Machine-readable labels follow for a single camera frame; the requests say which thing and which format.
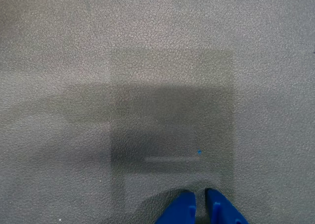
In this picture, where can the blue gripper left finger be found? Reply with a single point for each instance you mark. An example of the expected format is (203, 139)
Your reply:
(183, 209)

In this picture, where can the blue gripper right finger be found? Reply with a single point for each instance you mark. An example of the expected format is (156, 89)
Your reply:
(220, 210)

